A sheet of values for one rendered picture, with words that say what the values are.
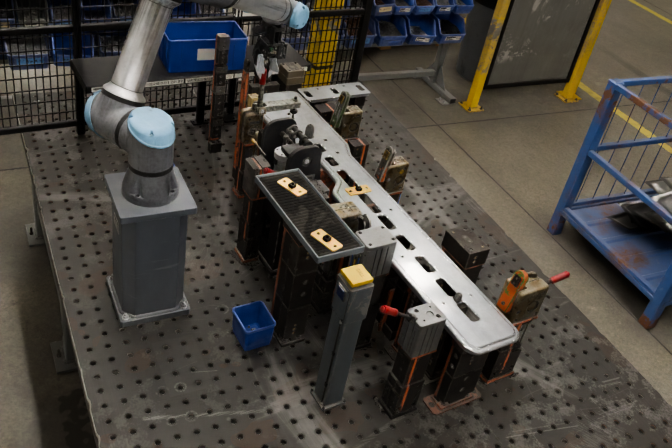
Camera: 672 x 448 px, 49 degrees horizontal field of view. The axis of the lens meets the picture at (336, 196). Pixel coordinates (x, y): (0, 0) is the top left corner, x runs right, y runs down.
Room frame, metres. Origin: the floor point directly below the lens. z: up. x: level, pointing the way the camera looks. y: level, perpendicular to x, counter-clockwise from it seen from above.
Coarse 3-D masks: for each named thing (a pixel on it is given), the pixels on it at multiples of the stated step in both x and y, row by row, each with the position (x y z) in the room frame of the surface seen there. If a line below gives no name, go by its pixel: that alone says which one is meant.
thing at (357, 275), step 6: (360, 264) 1.40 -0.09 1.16; (342, 270) 1.37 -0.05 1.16; (348, 270) 1.37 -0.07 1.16; (354, 270) 1.38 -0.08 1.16; (360, 270) 1.38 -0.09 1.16; (366, 270) 1.39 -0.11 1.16; (348, 276) 1.35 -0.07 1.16; (354, 276) 1.35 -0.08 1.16; (360, 276) 1.36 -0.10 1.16; (366, 276) 1.36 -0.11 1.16; (348, 282) 1.34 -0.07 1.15; (354, 282) 1.33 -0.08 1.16; (360, 282) 1.34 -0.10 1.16; (366, 282) 1.35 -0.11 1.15
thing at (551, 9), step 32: (512, 0) 4.79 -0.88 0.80; (544, 0) 4.97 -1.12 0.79; (576, 0) 5.12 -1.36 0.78; (608, 0) 5.24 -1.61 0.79; (512, 32) 4.85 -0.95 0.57; (544, 32) 5.03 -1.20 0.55; (576, 32) 5.18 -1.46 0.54; (480, 64) 4.76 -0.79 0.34; (512, 64) 4.91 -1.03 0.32; (544, 64) 5.09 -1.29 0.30; (576, 64) 5.24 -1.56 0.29
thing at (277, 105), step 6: (264, 102) 2.28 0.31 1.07; (270, 102) 2.29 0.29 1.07; (276, 102) 2.29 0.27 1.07; (282, 102) 2.30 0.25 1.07; (288, 102) 2.31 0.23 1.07; (294, 102) 2.32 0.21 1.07; (300, 102) 2.33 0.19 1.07; (252, 108) 2.25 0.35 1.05; (258, 108) 2.23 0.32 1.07; (270, 108) 2.26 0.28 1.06; (276, 108) 2.27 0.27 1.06; (282, 108) 2.29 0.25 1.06; (288, 108) 2.30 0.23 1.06; (294, 108) 2.32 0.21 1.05
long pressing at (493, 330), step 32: (288, 96) 2.49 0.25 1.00; (320, 128) 2.30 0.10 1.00; (352, 160) 2.13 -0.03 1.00; (384, 192) 1.98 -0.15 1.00; (416, 224) 1.84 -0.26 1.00; (416, 256) 1.68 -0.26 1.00; (416, 288) 1.54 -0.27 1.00; (448, 320) 1.44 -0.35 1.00; (480, 320) 1.47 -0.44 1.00; (480, 352) 1.36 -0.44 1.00
